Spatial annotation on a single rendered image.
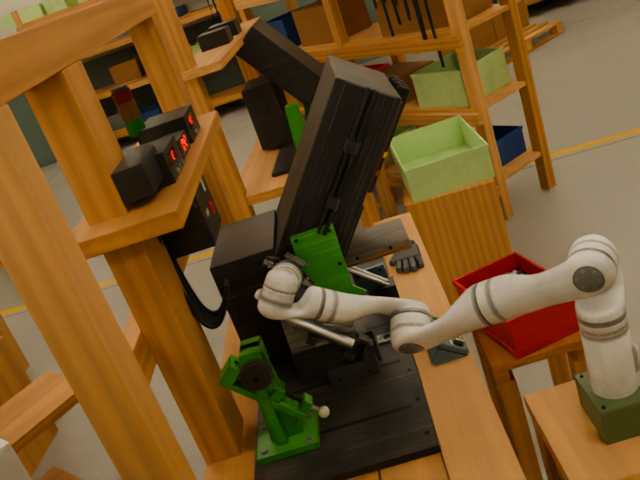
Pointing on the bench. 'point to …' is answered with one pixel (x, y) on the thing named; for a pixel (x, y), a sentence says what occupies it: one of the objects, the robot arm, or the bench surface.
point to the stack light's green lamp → (134, 128)
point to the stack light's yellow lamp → (129, 112)
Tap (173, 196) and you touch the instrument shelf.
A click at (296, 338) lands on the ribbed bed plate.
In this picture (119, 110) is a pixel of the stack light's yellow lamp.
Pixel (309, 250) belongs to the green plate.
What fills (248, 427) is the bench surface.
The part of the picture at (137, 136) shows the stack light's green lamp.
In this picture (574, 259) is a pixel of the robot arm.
